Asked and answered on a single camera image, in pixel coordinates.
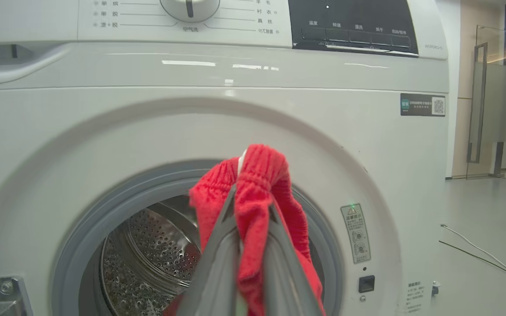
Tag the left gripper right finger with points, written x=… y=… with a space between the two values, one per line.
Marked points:
x=283 y=272

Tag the metal washer door hinge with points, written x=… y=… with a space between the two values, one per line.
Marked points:
x=11 y=298

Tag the silver washer control dial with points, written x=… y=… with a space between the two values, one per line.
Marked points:
x=190 y=11

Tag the red and white garment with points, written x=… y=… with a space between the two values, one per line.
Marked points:
x=257 y=184

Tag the black door latch socket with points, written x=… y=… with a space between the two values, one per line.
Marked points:
x=366 y=284

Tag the small printed text sticker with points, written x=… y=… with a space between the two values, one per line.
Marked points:
x=414 y=297

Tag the white front-loading washing machine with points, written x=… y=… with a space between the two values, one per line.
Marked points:
x=103 y=109

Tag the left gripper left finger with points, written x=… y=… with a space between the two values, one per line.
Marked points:
x=218 y=263

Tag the white detergent drawer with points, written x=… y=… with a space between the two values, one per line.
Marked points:
x=16 y=26

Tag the black washer display panel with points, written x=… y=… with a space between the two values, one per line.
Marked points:
x=354 y=17

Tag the perforated steel washer drum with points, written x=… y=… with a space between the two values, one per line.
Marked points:
x=147 y=245

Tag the black QR code sticker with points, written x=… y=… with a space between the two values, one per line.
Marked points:
x=420 y=105

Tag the grey rubber door gasket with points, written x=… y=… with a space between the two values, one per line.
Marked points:
x=86 y=228

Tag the grey warning sticker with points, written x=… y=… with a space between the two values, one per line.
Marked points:
x=355 y=232

